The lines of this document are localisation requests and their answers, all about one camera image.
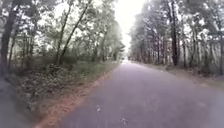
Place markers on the grey asphalt road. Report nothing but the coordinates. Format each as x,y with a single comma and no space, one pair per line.
143,96

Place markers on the wood of tall trees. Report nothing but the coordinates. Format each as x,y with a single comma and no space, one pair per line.
176,33
66,33

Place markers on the leaf-strewn grass verge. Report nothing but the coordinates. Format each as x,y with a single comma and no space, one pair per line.
56,78

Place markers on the reddish leaf litter strip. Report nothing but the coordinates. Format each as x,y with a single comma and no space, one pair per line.
66,105

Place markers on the brown dirt verge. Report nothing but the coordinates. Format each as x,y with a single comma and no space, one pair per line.
186,72

